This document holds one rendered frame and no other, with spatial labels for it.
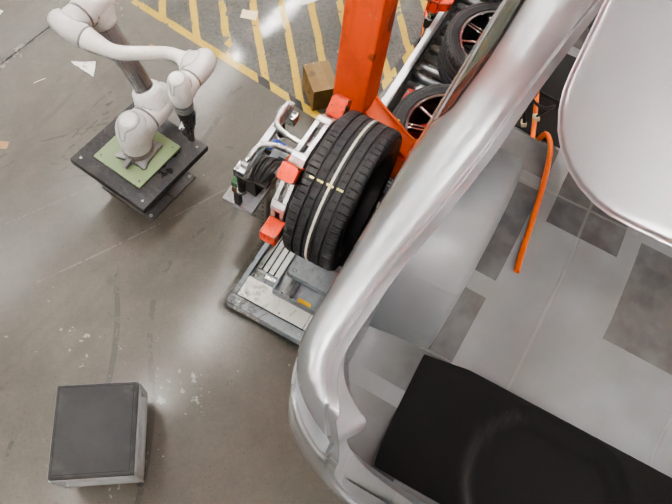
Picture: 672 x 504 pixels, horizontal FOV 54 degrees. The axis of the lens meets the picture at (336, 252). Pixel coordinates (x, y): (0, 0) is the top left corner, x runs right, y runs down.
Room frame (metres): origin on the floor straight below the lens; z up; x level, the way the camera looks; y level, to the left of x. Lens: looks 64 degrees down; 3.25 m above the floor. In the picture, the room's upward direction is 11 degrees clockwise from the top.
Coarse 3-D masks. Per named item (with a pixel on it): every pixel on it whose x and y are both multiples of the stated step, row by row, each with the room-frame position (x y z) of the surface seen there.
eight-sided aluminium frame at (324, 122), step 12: (324, 120) 1.62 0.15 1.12; (336, 120) 1.67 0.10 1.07; (312, 132) 1.55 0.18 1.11; (324, 132) 1.56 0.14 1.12; (300, 144) 1.48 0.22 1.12; (312, 144) 1.49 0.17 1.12; (300, 156) 1.43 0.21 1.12; (276, 192) 1.32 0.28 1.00; (288, 192) 1.32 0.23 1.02; (276, 204) 1.28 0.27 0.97; (288, 204) 1.29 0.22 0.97; (276, 216) 1.29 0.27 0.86
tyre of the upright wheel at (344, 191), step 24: (360, 120) 1.64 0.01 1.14; (336, 144) 1.48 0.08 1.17; (360, 144) 1.50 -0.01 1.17; (384, 144) 1.53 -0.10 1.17; (312, 168) 1.37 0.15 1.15; (336, 168) 1.38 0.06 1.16; (360, 168) 1.39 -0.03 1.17; (312, 192) 1.29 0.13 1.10; (336, 192) 1.29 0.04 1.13; (360, 192) 1.31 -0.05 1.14; (288, 216) 1.23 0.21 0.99; (312, 216) 1.22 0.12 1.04; (336, 216) 1.22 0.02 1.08; (288, 240) 1.19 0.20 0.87; (312, 240) 1.17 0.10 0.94; (336, 240) 1.16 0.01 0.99; (336, 264) 1.19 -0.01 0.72
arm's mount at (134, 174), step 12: (156, 132) 1.94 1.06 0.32; (108, 144) 1.81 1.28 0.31; (168, 144) 1.88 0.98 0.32; (96, 156) 1.72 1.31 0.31; (108, 156) 1.74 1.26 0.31; (156, 156) 1.79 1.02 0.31; (168, 156) 1.80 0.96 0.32; (120, 168) 1.68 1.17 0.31; (132, 168) 1.69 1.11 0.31; (156, 168) 1.72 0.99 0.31; (132, 180) 1.63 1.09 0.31; (144, 180) 1.64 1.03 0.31
